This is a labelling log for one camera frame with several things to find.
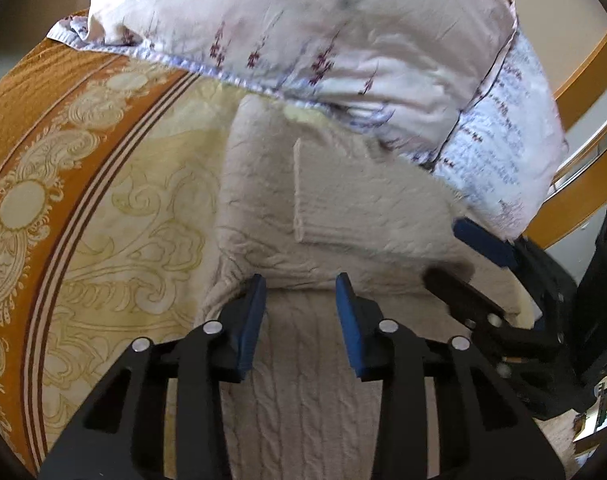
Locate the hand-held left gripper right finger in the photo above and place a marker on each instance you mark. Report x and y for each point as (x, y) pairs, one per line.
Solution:
(347, 325)

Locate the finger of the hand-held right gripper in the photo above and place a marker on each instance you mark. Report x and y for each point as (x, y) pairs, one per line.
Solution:
(478, 240)
(458, 292)

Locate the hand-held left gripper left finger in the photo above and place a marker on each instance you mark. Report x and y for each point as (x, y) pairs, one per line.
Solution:
(249, 320)

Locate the pale blue floral pillow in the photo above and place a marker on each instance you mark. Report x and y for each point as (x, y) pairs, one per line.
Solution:
(508, 135)

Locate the wooden headboard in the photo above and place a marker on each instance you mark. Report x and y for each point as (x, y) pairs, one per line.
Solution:
(583, 195)

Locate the yellow and orange patterned bedspread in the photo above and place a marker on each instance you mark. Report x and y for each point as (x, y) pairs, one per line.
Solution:
(83, 185)

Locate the pink floral pillow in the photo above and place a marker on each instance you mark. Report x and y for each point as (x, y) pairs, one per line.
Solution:
(293, 25)

